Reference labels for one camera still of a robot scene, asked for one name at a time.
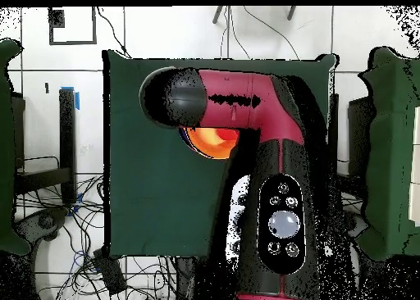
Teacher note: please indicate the large yellow plastic bowl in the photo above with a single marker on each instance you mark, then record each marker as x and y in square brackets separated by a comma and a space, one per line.
[203, 146]

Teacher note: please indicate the orange-red plastic cup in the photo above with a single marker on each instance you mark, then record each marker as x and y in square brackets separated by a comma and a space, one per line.
[228, 134]

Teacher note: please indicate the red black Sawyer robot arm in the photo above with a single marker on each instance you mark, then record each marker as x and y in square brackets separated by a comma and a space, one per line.
[256, 116]

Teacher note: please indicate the dark green tablecloth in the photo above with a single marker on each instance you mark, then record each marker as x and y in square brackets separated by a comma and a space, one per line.
[147, 198]

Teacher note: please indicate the grey tripod leg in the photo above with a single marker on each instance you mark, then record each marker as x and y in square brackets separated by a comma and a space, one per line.
[291, 14]
[218, 15]

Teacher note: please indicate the blue tape strip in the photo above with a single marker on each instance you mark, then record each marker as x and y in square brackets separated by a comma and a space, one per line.
[77, 100]

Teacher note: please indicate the black power strip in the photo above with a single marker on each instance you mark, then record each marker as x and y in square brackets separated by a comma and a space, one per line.
[110, 273]

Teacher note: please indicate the green cloth side table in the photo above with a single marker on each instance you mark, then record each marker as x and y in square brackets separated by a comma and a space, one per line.
[6, 149]
[390, 149]

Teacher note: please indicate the white boxes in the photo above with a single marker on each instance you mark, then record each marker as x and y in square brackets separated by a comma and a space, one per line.
[416, 165]

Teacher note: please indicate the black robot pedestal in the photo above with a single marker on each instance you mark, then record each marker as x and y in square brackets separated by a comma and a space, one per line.
[203, 280]

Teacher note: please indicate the black pedestal leg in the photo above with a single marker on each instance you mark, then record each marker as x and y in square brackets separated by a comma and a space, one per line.
[46, 221]

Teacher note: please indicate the black square frame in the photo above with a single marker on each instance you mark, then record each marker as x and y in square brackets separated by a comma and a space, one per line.
[73, 42]

